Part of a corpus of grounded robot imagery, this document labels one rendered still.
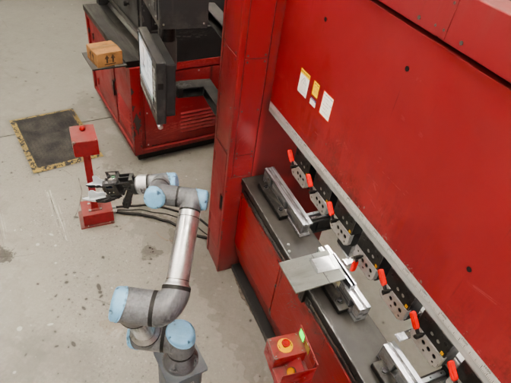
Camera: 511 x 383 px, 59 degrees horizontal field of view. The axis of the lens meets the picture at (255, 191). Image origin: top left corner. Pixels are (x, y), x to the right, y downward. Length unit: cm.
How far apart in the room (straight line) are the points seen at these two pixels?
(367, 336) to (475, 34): 135
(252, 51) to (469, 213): 132
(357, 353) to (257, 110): 133
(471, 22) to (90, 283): 276
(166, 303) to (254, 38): 135
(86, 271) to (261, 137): 160
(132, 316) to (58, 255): 209
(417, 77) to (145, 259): 244
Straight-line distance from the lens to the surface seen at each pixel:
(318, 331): 228
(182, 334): 188
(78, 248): 356
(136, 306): 149
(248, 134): 256
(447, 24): 145
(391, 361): 206
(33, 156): 445
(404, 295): 181
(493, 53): 135
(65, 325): 318
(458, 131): 146
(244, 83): 237
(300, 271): 213
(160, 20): 227
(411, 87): 158
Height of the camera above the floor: 262
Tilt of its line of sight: 41 degrees down
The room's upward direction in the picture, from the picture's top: 9 degrees clockwise
